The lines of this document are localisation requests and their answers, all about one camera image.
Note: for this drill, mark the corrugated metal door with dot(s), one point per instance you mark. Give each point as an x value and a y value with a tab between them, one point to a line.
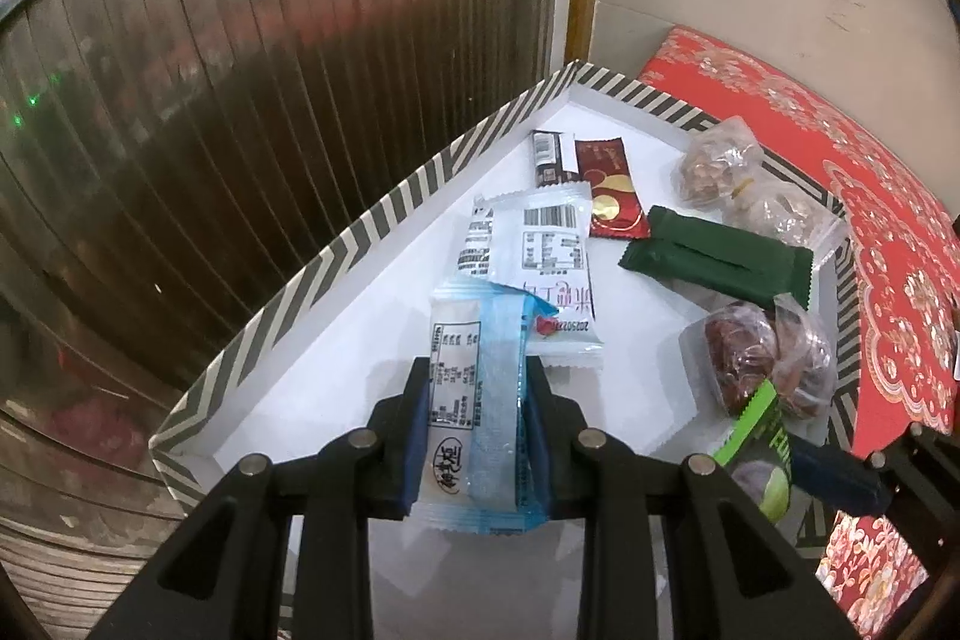
225	123

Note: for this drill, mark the clear bag of red dates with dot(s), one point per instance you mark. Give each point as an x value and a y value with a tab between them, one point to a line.
750	351

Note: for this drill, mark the bright green snack packet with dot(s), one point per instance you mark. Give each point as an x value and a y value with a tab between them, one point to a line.
757	460

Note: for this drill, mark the long dark brown snack bar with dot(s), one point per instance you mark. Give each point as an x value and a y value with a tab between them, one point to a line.
549	156

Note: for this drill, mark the dark green snack packet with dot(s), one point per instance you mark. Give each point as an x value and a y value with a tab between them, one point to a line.
720	257

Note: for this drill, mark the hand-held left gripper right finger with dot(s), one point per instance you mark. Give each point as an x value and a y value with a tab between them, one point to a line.
537	452

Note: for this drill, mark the narrow white snack packet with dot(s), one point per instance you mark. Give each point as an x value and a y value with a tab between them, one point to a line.
474	239

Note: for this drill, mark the clear bag of brown nuts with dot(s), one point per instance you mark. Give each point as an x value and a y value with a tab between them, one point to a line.
716	160

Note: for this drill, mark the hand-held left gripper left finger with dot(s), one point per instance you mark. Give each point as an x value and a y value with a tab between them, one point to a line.
417	452

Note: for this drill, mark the clear bag of pale nuts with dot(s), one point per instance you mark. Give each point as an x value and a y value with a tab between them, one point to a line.
787	216

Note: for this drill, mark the dark red snack packet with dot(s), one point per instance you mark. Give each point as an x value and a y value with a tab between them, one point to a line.
611	190

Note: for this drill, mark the striped cardboard box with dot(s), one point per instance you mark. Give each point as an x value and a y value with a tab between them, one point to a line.
337	325

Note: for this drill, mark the blue and white snack packet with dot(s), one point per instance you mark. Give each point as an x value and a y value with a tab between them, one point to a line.
480	400

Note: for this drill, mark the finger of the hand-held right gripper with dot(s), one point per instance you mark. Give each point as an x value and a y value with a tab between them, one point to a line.
840	475

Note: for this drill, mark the red floral tablecloth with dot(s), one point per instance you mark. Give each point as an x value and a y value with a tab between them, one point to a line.
885	235

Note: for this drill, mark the white barcode snack packet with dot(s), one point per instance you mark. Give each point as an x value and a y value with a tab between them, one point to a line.
551	257

